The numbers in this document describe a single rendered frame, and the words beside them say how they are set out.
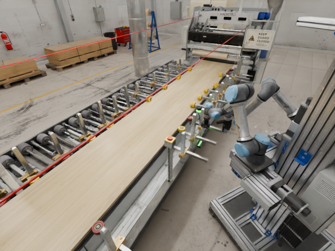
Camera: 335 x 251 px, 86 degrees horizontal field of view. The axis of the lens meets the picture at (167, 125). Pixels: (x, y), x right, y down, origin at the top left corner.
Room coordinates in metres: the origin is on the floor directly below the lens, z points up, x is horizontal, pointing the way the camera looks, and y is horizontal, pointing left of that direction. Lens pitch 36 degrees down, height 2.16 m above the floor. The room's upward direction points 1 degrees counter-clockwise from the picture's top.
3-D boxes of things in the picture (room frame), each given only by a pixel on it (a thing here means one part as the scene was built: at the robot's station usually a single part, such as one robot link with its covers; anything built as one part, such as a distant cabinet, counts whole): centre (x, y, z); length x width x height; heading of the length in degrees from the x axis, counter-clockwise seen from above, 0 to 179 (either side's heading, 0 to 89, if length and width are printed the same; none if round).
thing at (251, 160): (1.04, -0.72, 1.09); 0.15 x 0.15 x 0.10
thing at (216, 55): (4.05, -1.13, 1.05); 1.43 x 0.12 x 0.12; 59
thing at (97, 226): (0.57, 0.47, 0.85); 0.08 x 0.08 x 0.11
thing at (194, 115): (1.53, -0.28, 0.93); 0.04 x 0.04 x 0.48; 59
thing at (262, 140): (1.04, -0.72, 1.21); 0.13 x 0.12 x 0.14; 111
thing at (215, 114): (1.43, -0.45, 1.24); 0.11 x 0.11 x 0.08; 21
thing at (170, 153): (1.09, -0.02, 0.93); 0.05 x 0.05 x 0.45; 59
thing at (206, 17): (4.30, -1.28, 0.95); 1.65 x 0.70 x 1.90; 59
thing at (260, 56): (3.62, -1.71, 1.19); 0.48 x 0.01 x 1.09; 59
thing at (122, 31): (9.87, 2.12, 0.41); 0.76 x 0.48 x 0.81; 153
